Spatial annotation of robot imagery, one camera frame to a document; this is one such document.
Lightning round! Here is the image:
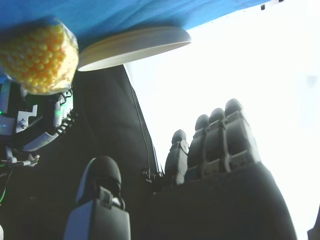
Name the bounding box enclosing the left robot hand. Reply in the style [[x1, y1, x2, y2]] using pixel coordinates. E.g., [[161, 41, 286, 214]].
[[63, 98, 298, 240]]

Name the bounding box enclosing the bag of yellow beads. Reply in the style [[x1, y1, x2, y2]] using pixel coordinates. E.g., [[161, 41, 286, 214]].
[[0, 16, 80, 95]]

